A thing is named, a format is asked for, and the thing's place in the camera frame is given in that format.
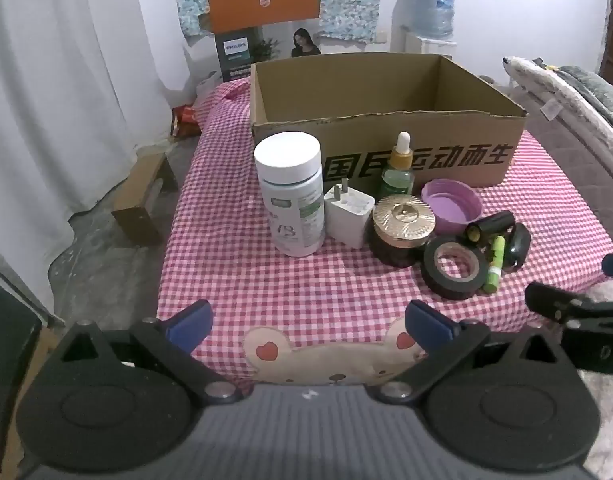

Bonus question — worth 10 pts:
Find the floral wall cloth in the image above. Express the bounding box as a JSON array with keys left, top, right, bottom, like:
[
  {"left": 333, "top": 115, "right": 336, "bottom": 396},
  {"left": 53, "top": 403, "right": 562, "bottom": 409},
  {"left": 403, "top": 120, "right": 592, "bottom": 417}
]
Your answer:
[{"left": 172, "top": 0, "right": 402, "bottom": 43}]

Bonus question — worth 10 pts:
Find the white water dispenser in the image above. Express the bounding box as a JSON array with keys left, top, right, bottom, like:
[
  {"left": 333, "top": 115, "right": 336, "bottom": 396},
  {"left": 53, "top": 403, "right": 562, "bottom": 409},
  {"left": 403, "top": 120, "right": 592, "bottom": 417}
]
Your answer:
[{"left": 403, "top": 34, "right": 458, "bottom": 57}]

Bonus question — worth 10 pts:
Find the black cylinder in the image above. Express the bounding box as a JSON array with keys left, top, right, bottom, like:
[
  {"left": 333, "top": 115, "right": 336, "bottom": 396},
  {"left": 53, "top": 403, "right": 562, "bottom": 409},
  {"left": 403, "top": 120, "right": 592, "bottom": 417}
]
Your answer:
[{"left": 465, "top": 211, "right": 516, "bottom": 247}]

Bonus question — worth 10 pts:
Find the white curtain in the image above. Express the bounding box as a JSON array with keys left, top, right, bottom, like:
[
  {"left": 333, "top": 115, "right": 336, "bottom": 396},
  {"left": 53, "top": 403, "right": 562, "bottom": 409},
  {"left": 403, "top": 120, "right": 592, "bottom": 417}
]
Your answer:
[{"left": 0, "top": 0, "right": 197, "bottom": 241}]

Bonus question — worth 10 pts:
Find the white charger plug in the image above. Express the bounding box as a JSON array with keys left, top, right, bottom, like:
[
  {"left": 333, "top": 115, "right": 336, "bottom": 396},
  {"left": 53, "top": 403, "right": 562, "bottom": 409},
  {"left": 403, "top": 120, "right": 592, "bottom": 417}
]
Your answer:
[{"left": 323, "top": 178, "right": 376, "bottom": 250}]

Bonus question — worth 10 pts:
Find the brown wooden stool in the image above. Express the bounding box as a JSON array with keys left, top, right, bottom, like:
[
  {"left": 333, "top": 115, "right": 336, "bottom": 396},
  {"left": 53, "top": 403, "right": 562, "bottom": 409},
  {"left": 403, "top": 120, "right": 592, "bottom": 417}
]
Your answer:
[{"left": 111, "top": 152, "right": 180, "bottom": 247}]

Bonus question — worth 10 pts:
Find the dark jar with gold lid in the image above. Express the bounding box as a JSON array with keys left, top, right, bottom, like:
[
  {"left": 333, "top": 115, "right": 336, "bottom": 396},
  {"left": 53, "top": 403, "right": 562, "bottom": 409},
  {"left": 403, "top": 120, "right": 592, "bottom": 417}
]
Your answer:
[{"left": 370, "top": 194, "right": 439, "bottom": 267}]

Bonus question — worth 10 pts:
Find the red snack packet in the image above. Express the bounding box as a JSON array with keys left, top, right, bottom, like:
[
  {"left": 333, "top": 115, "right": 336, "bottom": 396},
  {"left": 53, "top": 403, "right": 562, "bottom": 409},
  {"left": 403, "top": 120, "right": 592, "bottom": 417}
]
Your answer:
[{"left": 170, "top": 105, "right": 202, "bottom": 138}]

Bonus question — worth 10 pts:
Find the white supplement bottle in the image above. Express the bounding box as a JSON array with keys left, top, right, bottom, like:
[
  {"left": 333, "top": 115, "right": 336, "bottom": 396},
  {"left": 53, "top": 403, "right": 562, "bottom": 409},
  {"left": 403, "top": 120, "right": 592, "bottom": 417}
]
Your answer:
[{"left": 254, "top": 132, "right": 327, "bottom": 257}]

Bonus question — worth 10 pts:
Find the grey blanket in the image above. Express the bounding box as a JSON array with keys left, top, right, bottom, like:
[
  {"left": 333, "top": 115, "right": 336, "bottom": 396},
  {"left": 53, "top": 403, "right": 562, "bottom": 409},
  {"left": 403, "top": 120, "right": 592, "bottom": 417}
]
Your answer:
[{"left": 556, "top": 65, "right": 613, "bottom": 141}]

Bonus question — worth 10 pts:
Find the orange appliance box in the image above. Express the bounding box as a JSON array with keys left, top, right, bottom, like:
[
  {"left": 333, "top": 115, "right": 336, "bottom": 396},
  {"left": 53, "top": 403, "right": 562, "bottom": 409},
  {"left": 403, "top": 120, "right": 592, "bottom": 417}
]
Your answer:
[{"left": 206, "top": 0, "right": 324, "bottom": 83}]

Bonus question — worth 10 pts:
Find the brown cardboard box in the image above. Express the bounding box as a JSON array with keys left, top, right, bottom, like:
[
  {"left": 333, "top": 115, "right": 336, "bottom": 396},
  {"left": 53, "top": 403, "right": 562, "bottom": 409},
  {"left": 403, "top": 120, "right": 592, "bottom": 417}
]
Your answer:
[{"left": 250, "top": 52, "right": 529, "bottom": 196}]

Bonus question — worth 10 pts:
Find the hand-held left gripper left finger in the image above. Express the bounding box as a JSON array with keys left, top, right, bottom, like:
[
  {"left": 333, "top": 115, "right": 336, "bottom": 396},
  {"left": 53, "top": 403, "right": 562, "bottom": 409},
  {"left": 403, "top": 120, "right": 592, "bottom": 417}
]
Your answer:
[{"left": 61, "top": 299, "right": 242, "bottom": 406}]

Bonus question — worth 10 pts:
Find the black tape roll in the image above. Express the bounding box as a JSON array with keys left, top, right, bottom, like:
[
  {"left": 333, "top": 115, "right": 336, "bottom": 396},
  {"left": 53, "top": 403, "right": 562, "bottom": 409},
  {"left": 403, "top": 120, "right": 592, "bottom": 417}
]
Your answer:
[{"left": 420, "top": 235, "right": 489, "bottom": 301}]

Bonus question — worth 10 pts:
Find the purple plastic lid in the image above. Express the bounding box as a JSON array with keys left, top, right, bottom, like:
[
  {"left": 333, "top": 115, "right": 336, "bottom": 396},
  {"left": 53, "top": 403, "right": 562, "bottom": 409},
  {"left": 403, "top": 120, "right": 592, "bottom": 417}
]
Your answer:
[{"left": 420, "top": 179, "right": 483, "bottom": 235}]

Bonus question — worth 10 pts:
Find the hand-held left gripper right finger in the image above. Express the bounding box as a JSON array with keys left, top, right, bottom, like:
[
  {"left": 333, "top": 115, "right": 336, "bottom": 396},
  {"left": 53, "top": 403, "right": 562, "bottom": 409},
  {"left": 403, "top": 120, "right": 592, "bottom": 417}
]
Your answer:
[{"left": 377, "top": 299, "right": 557, "bottom": 404}]

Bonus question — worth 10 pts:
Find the green dropper bottle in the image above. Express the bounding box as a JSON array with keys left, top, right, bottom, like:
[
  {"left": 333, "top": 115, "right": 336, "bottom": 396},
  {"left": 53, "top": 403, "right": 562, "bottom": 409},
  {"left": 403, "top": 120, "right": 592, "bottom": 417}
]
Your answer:
[{"left": 379, "top": 131, "right": 417, "bottom": 201}]

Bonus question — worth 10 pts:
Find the red checkered tablecloth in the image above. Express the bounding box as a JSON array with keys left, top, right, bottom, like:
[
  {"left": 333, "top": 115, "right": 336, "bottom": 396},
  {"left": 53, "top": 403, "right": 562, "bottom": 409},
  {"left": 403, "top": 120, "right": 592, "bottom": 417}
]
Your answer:
[{"left": 156, "top": 77, "right": 613, "bottom": 396}]

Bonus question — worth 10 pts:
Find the black oval case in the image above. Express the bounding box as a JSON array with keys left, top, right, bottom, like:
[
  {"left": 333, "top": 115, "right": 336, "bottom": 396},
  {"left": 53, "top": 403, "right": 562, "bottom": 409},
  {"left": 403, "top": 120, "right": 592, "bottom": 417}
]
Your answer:
[{"left": 503, "top": 222, "right": 532, "bottom": 269}]

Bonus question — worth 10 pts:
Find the green lip balm tube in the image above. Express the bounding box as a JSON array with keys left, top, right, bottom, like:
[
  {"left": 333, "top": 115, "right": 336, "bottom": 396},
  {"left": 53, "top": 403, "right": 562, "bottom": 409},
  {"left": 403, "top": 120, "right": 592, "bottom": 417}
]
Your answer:
[{"left": 483, "top": 235, "right": 507, "bottom": 294}]

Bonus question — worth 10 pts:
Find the grey quilted mattress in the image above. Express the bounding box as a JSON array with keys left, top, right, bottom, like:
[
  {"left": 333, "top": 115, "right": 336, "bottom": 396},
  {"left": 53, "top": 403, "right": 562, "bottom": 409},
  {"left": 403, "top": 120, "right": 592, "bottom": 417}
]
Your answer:
[{"left": 506, "top": 85, "right": 613, "bottom": 223}]

